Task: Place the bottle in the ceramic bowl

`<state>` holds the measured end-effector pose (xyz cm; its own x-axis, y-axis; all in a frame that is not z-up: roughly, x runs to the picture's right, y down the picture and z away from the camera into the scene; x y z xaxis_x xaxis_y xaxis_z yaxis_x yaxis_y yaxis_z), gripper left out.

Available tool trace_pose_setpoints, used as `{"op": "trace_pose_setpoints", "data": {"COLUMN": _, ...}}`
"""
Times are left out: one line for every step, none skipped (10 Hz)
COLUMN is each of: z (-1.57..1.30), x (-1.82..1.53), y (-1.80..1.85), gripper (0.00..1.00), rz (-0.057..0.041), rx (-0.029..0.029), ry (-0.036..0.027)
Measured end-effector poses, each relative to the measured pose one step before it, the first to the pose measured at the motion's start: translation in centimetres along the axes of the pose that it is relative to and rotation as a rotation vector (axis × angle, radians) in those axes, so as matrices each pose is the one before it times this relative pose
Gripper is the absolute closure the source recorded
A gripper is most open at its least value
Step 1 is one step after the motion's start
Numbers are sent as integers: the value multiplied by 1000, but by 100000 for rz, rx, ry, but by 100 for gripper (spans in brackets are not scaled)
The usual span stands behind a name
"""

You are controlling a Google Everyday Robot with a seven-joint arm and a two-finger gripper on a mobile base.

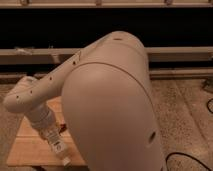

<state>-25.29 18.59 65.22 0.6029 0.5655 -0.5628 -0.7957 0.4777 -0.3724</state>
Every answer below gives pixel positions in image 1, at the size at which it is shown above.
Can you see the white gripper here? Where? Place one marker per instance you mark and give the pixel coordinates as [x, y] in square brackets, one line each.
[57, 144]

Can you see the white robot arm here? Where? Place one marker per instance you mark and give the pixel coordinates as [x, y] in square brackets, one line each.
[106, 102]

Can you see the red-brown sausage toy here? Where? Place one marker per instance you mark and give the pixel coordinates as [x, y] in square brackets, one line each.
[62, 126]

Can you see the wooden table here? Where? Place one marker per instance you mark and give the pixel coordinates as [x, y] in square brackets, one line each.
[29, 149]

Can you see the grey metal rail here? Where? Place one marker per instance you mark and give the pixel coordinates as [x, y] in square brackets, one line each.
[23, 56]

